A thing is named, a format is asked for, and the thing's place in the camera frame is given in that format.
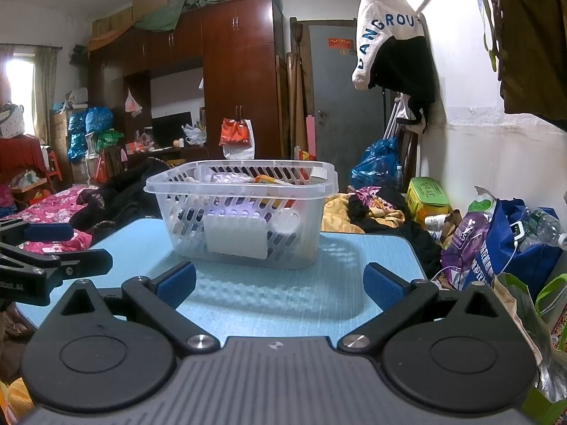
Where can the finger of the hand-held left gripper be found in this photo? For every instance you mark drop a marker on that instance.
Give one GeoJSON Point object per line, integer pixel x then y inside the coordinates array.
{"type": "Point", "coordinates": [48, 231]}
{"type": "Point", "coordinates": [88, 261]}

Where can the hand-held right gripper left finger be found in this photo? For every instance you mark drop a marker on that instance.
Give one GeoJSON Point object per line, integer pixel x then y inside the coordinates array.
{"type": "Point", "coordinates": [176, 282]}

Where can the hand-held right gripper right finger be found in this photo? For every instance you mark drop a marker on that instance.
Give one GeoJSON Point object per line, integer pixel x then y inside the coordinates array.
{"type": "Point", "coordinates": [382, 285]}

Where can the clear plastic basket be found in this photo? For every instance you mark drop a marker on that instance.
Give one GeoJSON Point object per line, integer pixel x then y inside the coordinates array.
{"type": "Point", "coordinates": [241, 212]}

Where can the orange box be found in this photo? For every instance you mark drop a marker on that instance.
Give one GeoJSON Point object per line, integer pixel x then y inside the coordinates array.
{"type": "Point", "coordinates": [269, 180]}

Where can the pink floral blanket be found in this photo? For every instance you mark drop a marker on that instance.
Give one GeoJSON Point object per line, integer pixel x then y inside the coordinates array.
{"type": "Point", "coordinates": [53, 212]}

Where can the black cloth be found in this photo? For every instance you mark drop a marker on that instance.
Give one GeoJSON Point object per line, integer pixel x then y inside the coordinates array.
{"type": "Point", "coordinates": [398, 225]}

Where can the red stool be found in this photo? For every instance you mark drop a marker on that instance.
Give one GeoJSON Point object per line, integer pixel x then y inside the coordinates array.
{"type": "Point", "coordinates": [53, 166]}

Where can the black clothes pile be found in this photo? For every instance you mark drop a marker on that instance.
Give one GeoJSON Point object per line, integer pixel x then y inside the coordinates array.
{"type": "Point", "coordinates": [119, 195]}

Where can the white translucent box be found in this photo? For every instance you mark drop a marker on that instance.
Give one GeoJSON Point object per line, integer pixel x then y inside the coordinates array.
{"type": "Point", "coordinates": [237, 235]}

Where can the yellow blanket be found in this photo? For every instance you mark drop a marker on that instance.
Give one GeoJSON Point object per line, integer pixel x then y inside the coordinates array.
{"type": "Point", "coordinates": [339, 217]}

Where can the red covered furniture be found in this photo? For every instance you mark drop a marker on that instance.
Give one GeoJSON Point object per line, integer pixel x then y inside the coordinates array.
{"type": "Point", "coordinates": [20, 155]}

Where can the purple snack bag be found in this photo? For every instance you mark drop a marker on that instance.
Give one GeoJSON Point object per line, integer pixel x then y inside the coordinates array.
{"type": "Point", "coordinates": [465, 248]}

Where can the green box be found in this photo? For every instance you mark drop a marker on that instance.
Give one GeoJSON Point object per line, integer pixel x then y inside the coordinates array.
{"type": "Point", "coordinates": [427, 199]}

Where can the pile of blue bags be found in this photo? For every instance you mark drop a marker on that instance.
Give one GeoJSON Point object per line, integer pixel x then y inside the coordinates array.
{"type": "Point", "coordinates": [88, 130]}

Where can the green plastic bag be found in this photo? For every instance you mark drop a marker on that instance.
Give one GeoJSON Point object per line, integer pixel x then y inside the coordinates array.
{"type": "Point", "coordinates": [110, 138]}

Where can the round white container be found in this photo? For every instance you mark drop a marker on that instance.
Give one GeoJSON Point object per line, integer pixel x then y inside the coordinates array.
{"type": "Point", "coordinates": [287, 221]}

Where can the white tote bag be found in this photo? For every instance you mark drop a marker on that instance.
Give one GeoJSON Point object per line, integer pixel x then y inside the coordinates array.
{"type": "Point", "coordinates": [11, 121]}

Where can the blue plastic bag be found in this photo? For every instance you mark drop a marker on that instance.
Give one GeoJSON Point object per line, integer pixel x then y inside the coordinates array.
{"type": "Point", "coordinates": [376, 164]}

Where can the window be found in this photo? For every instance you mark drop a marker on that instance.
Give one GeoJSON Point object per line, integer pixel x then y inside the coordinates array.
{"type": "Point", "coordinates": [20, 93]}

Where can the blue tote bag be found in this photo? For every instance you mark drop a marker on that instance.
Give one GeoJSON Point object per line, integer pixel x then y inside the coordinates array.
{"type": "Point", "coordinates": [527, 261]}

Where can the crumpled white plastic bag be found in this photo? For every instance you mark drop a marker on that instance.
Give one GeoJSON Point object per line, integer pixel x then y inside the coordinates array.
{"type": "Point", "coordinates": [194, 135]}

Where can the black monitor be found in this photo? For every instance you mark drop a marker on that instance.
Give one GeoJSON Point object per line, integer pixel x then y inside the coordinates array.
{"type": "Point", "coordinates": [170, 129]}

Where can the white hanging plastic bag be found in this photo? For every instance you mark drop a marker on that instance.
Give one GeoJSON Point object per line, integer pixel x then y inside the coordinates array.
{"type": "Point", "coordinates": [133, 102]}

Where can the orange and white plastic bag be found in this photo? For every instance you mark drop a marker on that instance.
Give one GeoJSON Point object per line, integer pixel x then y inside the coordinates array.
{"type": "Point", "coordinates": [237, 137]}

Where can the pink roll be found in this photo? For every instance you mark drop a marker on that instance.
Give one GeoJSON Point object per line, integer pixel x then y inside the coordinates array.
{"type": "Point", "coordinates": [310, 135]}

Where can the green paper bag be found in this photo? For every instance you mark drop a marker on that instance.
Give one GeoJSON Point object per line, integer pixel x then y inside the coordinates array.
{"type": "Point", "coordinates": [545, 345]}

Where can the clear water bottle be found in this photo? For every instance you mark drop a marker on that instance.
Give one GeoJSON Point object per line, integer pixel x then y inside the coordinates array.
{"type": "Point", "coordinates": [545, 225]}

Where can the grey door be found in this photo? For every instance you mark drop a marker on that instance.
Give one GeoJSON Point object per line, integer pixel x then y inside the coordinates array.
{"type": "Point", "coordinates": [345, 106]}

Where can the wooden boards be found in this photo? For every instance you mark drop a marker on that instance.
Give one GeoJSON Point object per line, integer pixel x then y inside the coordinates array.
{"type": "Point", "coordinates": [297, 106]}

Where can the brown wooden wardrobe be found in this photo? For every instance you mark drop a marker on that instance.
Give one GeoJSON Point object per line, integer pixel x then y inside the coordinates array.
{"type": "Point", "coordinates": [221, 75]}

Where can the cardboard boxes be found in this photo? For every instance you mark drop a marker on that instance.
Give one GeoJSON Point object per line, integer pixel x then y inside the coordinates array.
{"type": "Point", "coordinates": [119, 17]}

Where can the white and black hanging garment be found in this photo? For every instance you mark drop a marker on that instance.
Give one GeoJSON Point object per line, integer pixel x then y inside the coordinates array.
{"type": "Point", "coordinates": [394, 57]}

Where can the red door sign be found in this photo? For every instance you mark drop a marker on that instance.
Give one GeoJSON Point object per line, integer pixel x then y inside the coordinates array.
{"type": "Point", "coordinates": [339, 45]}

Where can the green tarp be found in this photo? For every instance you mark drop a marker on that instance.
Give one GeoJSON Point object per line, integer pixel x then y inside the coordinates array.
{"type": "Point", "coordinates": [190, 2]}

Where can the olive hanging garment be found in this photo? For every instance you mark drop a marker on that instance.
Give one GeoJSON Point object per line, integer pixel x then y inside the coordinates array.
{"type": "Point", "coordinates": [531, 44]}

